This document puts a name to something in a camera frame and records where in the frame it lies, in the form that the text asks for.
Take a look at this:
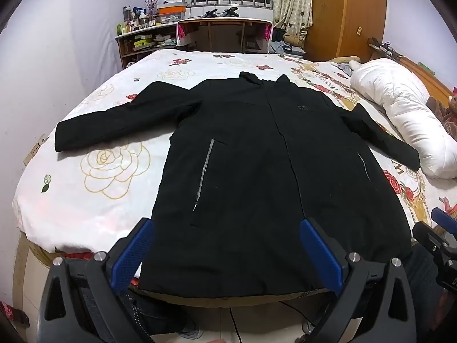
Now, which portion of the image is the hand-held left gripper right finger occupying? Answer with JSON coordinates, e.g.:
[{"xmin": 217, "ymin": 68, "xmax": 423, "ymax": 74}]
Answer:
[{"xmin": 299, "ymin": 218, "xmax": 418, "ymax": 343}]

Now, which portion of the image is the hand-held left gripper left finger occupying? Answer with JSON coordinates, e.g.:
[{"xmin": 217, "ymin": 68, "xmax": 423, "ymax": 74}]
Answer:
[{"xmin": 37, "ymin": 217, "xmax": 158, "ymax": 343}]

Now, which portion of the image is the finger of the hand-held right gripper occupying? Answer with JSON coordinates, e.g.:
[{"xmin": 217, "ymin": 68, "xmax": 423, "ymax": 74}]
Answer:
[
  {"xmin": 412, "ymin": 222, "xmax": 457, "ymax": 260},
  {"xmin": 431, "ymin": 206, "xmax": 457, "ymax": 238}
]

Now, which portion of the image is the black jacket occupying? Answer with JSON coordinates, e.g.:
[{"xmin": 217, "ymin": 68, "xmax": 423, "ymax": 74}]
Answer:
[{"xmin": 54, "ymin": 71, "xmax": 421, "ymax": 300}]

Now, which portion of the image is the pile of clothes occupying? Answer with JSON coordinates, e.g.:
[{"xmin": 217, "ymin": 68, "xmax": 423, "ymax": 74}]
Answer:
[{"xmin": 269, "ymin": 29, "xmax": 308, "ymax": 58}]

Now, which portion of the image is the person's right leg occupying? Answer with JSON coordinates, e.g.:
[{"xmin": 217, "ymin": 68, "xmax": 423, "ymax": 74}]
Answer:
[{"xmin": 403, "ymin": 250, "xmax": 443, "ymax": 333}]

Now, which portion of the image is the person's leg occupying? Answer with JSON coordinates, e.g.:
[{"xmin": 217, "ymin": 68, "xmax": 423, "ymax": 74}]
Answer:
[
  {"xmin": 403, "ymin": 250, "xmax": 443, "ymax": 333},
  {"xmin": 130, "ymin": 291, "xmax": 205, "ymax": 343}
]

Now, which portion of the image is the floral bed sheet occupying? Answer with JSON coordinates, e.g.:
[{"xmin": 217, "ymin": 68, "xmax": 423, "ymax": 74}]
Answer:
[{"xmin": 12, "ymin": 48, "xmax": 457, "ymax": 258}]

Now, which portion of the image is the person's left leg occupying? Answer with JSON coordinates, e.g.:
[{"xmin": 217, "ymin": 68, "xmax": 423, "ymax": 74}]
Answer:
[{"xmin": 130, "ymin": 291, "xmax": 205, "ymax": 343}]

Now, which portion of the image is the brown plush toy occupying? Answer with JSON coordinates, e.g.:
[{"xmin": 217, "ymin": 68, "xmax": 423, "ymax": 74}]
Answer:
[{"xmin": 426, "ymin": 89, "xmax": 457, "ymax": 140}]

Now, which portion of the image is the white duvet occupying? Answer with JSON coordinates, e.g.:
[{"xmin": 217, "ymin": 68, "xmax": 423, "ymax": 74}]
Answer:
[{"xmin": 350, "ymin": 58, "xmax": 457, "ymax": 179}]

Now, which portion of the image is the wooden headboard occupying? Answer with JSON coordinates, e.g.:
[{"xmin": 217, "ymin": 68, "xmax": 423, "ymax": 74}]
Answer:
[{"xmin": 393, "ymin": 55, "xmax": 454, "ymax": 104}]

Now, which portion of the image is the dark metal rack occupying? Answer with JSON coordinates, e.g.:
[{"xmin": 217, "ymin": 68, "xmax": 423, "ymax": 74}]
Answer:
[{"xmin": 368, "ymin": 37, "xmax": 404, "ymax": 61}]

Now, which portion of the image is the grey cloth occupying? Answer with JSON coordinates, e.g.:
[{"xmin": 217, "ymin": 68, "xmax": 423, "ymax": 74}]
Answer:
[{"xmin": 328, "ymin": 55, "xmax": 361, "ymax": 79}]

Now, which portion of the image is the wooden shelf unit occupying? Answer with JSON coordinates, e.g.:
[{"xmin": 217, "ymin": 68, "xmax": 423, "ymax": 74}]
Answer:
[{"xmin": 115, "ymin": 21, "xmax": 179, "ymax": 69}]

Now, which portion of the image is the wooden wardrobe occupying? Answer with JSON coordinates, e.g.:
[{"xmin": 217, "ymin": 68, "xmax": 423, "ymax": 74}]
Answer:
[{"xmin": 303, "ymin": 0, "xmax": 388, "ymax": 63}]

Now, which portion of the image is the row of bottles and jars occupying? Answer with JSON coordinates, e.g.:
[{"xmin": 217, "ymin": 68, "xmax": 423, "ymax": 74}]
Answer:
[{"xmin": 116, "ymin": 5, "xmax": 159, "ymax": 36}]

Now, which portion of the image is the orange storage box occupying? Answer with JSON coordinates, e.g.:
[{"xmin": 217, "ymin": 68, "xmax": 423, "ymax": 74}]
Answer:
[{"xmin": 157, "ymin": 3, "xmax": 187, "ymax": 17}]

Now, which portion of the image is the wooden desk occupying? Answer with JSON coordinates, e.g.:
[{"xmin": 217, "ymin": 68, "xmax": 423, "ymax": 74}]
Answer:
[{"xmin": 177, "ymin": 17, "xmax": 274, "ymax": 54}]

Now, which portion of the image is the heart patterned curtain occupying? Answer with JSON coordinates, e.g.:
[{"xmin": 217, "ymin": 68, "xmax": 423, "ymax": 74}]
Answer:
[{"xmin": 271, "ymin": 0, "xmax": 314, "ymax": 47}]

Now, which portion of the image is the black cable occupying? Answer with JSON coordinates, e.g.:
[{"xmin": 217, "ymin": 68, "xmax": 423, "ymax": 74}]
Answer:
[{"xmin": 228, "ymin": 300, "xmax": 315, "ymax": 343}]

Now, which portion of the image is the white wall socket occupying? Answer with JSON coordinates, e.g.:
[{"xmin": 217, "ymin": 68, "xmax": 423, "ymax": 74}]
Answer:
[{"xmin": 28, "ymin": 135, "xmax": 49, "ymax": 158}]

